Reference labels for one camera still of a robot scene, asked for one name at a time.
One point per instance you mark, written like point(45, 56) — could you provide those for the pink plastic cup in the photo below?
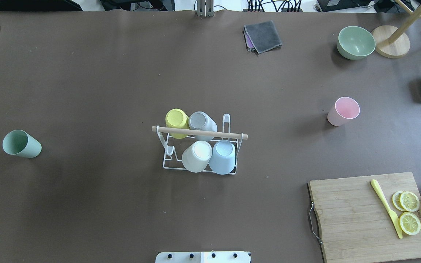
point(344, 110)

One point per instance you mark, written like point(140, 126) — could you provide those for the folded grey cloth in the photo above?
point(261, 37)

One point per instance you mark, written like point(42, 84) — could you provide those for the grey plastic cup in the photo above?
point(201, 121)

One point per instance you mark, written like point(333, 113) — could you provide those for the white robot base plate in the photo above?
point(204, 257)

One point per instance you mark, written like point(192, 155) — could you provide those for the lemon slice lower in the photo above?
point(409, 223)

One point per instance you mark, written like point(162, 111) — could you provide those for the aluminium frame post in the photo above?
point(205, 8)

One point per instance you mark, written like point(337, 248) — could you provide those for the yellow plastic knife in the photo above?
point(392, 214)

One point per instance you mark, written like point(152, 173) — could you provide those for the wooden cutting board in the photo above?
point(354, 226)

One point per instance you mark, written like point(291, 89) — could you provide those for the wooden mug tree stand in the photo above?
point(392, 42)

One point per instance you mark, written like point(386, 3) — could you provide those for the green plastic bowl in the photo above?
point(355, 43)

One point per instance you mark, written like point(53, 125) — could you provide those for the white wire cup holder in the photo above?
point(176, 141)

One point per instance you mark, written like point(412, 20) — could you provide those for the lemon slice upper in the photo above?
point(405, 201)

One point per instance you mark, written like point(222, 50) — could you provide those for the lemon slice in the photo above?
point(409, 223)
point(405, 201)

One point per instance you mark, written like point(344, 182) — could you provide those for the yellow plastic cup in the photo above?
point(176, 118)

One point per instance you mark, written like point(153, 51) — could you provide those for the white plastic cup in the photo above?
point(197, 156)

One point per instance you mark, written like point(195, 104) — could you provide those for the light blue plastic cup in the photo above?
point(223, 157)

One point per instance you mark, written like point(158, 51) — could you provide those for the mint green plastic cup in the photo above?
point(21, 144)

